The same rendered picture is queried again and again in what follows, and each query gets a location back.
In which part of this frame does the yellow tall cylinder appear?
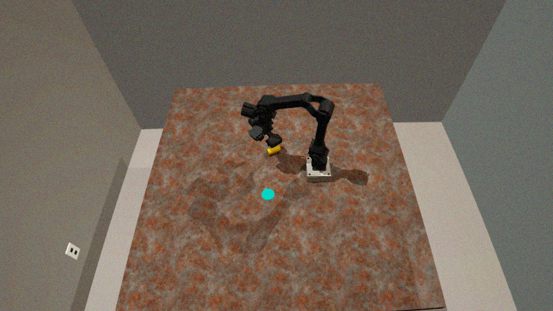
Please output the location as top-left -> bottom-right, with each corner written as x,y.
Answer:
267,145 -> 281,155

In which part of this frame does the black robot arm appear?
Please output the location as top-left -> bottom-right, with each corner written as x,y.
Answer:
241,93 -> 335,171

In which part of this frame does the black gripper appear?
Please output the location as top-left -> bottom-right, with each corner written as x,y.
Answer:
248,115 -> 282,148

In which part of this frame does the cyan circle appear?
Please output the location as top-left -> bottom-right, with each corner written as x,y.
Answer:
262,189 -> 274,200

